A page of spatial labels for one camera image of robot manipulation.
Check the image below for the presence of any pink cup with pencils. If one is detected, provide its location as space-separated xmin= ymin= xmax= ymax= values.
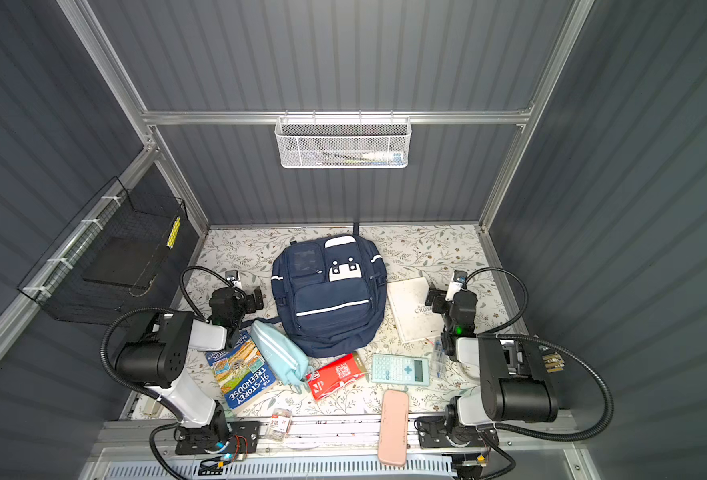
xmin=543 ymin=352 xmax=565 ymax=373

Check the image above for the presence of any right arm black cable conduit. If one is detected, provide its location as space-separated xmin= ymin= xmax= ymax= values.
xmin=464 ymin=266 xmax=615 ymax=443

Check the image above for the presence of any teal calculator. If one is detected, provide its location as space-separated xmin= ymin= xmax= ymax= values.
xmin=369 ymin=354 xmax=429 ymax=387

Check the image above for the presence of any pink pencil case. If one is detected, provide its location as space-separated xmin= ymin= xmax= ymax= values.
xmin=377 ymin=390 xmax=409 ymax=467

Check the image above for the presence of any clear pen pack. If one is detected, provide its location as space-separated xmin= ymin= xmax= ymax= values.
xmin=431 ymin=340 xmax=451 ymax=380

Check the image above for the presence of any small clear eraser box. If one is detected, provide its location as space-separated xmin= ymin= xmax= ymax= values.
xmin=265 ymin=408 xmax=292 ymax=442

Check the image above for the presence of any black wire wall basket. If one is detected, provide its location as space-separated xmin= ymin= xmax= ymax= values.
xmin=17 ymin=180 xmax=188 ymax=325

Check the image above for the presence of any blue treehouse storybook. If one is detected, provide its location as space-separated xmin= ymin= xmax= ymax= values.
xmin=205 ymin=330 xmax=276 ymax=410

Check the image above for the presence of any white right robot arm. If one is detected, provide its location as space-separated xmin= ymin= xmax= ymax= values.
xmin=425 ymin=288 xmax=559 ymax=444

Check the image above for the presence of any navy blue student backpack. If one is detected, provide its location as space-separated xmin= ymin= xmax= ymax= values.
xmin=271 ymin=234 xmax=387 ymax=358

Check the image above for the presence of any white wire mesh basket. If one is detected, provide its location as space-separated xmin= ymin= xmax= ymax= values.
xmin=274 ymin=115 xmax=413 ymax=169

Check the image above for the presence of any red snack packet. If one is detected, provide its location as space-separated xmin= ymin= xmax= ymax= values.
xmin=306 ymin=353 xmax=367 ymax=401

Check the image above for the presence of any white notebook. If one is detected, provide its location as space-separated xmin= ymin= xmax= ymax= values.
xmin=387 ymin=277 xmax=443 ymax=344

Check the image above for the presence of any white marker in basket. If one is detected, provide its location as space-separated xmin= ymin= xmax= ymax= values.
xmin=363 ymin=151 xmax=405 ymax=165

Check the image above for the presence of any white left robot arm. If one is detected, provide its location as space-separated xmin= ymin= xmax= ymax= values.
xmin=99 ymin=287 xmax=262 ymax=454

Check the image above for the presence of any light teal pencil pouch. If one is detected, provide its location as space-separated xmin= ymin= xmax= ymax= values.
xmin=250 ymin=320 xmax=309 ymax=387

